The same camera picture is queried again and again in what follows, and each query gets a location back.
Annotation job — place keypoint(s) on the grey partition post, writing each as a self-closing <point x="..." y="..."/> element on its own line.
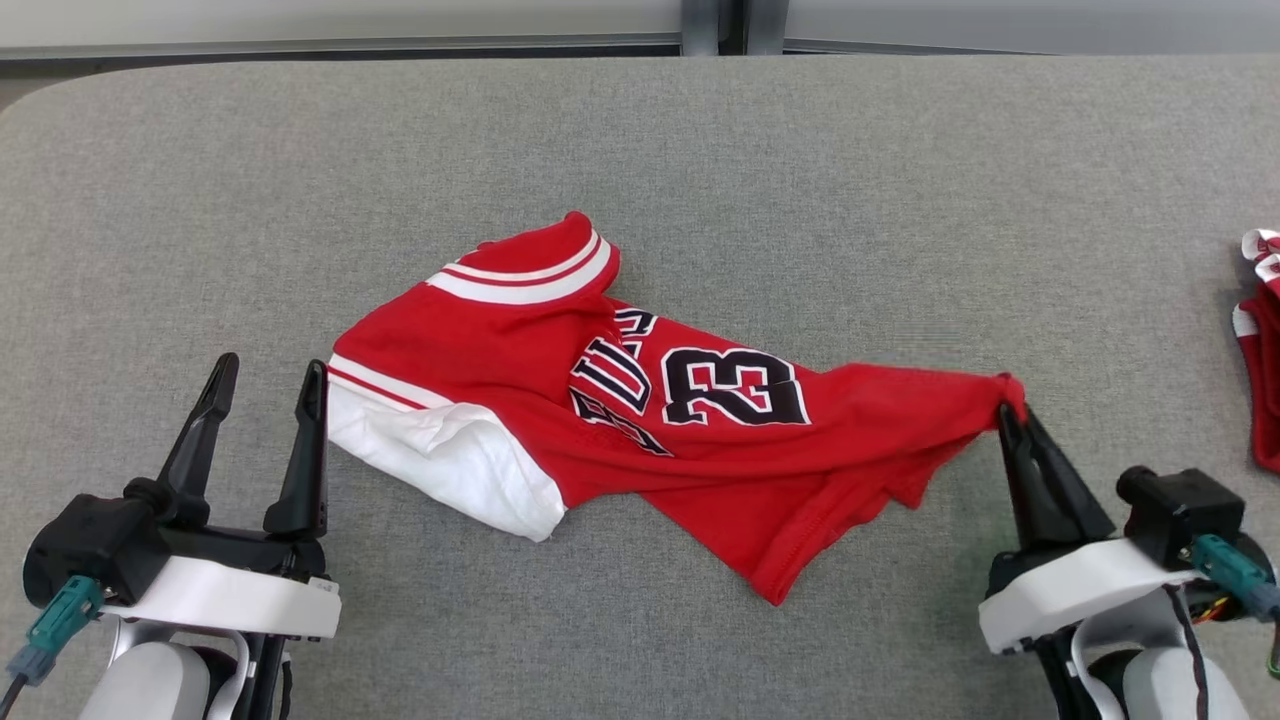
<point x="700" y="25"/>

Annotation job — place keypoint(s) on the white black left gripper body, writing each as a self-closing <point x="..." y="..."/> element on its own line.
<point x="230" y="595"/>

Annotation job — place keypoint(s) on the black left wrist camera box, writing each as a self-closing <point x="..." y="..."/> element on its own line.
<point x="90" y="540"/>

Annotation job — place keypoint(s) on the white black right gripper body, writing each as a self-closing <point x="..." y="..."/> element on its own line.
<point x="1070" y="590"/>

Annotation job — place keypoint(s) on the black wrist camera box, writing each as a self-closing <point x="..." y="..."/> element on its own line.
<point x="90" y="540"/>
<point x="1185" y="505"/>

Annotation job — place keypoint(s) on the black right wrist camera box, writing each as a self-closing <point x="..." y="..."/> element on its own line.
<point x="1185" y="505"/>

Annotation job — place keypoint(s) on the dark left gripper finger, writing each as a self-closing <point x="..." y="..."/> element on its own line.
<point x="308" y="470"/>
<point x="195" y="450"/>

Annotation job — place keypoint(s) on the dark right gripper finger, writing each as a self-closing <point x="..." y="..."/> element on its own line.
<point x="1022" y="490"/>
<point x="1070" y="505"/>

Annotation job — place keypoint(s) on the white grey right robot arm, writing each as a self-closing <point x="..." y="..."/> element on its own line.
<point x="1150" y="690"/>

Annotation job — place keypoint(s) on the red white number 23 jersey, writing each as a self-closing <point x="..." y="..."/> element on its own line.
<point x="500" y="350"/>

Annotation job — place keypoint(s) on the red shorts with white stripe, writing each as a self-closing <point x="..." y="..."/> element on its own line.
<point x="1268" y="380"/>

